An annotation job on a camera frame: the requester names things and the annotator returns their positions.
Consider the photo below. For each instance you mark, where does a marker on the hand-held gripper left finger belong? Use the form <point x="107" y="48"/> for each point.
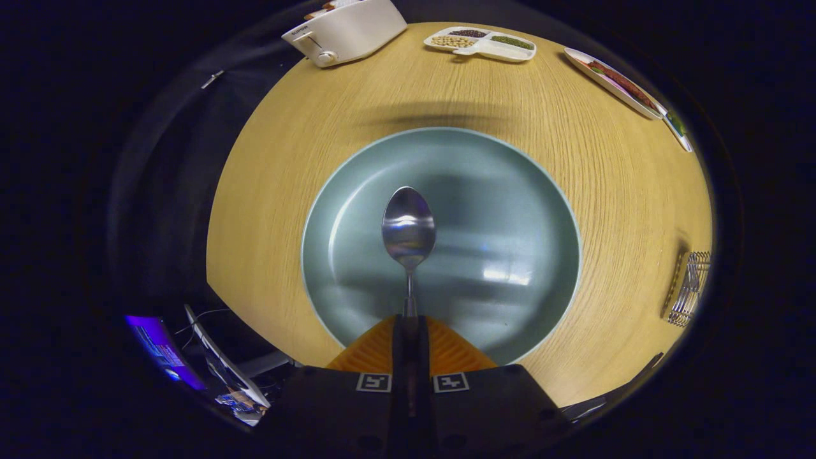
<point x="344" y="408"/>

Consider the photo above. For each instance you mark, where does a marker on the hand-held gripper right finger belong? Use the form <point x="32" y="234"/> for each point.
<point x="491" y="408"/>

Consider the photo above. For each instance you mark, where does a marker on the silver laptop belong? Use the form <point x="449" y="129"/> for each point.
<point x="226" y="366"/>

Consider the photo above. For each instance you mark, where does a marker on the purple lit monitor screen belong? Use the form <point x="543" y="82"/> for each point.
<point x="162" y="350"/>

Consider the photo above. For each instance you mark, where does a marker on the teal round plate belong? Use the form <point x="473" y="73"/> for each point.
<point x="497" y="204"/>

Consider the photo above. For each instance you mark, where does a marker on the white square coaster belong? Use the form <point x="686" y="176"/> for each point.
<point x="681" y="139"/>

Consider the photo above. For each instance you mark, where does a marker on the green label drink bottle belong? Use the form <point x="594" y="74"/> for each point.
<point x="677" y="123"/>

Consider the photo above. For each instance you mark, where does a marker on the white oval food plate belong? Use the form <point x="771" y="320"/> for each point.
<point x="599" y="80"/>

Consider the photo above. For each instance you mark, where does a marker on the brown meat piece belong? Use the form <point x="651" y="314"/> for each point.
<point x="625" y="84"/>

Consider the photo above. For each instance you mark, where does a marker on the silver clip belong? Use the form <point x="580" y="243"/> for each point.
<point x="212" y="79"/>

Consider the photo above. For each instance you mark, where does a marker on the white divided dish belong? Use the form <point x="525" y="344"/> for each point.
<point x="491" y="51"/>

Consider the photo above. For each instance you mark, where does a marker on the green mung beans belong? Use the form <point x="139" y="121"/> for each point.
<point x="512" y="42"/>

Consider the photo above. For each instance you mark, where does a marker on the yellow soybeans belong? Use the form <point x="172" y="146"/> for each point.
<point x="452" y="41"/>

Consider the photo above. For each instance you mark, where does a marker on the white toaster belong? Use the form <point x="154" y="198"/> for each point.
<point x="350" y="35"/>

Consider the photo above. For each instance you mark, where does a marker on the dark brown beans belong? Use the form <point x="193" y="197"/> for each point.
<point x="468" y="33"/>

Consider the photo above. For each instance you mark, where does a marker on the small toast slice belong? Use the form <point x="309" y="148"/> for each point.
<point x="315" y="14"/>

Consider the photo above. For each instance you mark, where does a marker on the large toast slice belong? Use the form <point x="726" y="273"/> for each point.
<point x="341" y="4"/>

